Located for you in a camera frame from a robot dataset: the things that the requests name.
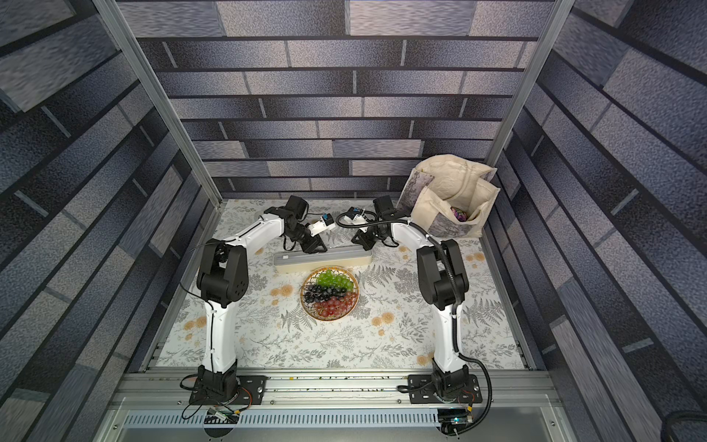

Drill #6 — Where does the right black corrugated cable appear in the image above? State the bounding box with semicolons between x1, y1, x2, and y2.
335;211;493;438

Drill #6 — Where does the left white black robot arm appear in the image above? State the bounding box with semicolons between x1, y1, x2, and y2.
196;196;335;397

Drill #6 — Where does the aluminium front rail frame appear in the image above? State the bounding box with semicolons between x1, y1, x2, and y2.
96;368;576;441

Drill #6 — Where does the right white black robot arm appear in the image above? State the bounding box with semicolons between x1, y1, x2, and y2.
336;196;469;395

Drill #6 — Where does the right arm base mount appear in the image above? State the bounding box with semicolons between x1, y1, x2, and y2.
403;372;484;404

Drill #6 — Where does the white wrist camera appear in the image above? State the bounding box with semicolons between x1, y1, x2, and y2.
345;206;367;225
307;214;337;237

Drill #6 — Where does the purple item inside bag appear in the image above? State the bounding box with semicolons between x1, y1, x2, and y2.
451;206;469;222

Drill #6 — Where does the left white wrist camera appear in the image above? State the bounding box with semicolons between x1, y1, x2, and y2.
307;214;337;237

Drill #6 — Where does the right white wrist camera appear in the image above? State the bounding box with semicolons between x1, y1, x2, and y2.
345;206;367;225

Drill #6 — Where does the woven plate of grapes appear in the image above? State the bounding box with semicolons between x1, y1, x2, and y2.
300;266;360;322

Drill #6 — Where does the beige canvas tote bag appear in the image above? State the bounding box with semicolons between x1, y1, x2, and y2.
396;155;500;239

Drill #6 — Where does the grey plastic wrap dispenser box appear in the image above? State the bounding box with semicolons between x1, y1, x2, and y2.
274;245;373;274

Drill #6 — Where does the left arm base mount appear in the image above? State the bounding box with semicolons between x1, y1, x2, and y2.
189;372;267;406

